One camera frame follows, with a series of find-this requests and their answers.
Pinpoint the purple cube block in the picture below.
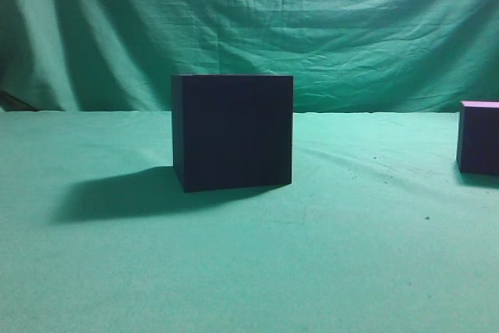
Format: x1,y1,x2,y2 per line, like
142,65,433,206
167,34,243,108
456,101,498,175

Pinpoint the dark cube groove box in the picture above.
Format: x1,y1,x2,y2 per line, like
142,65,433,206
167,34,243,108
171,75,294,192

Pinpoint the green cloth backdrop and cover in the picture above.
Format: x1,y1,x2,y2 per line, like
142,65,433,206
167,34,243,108
1,0,498,332

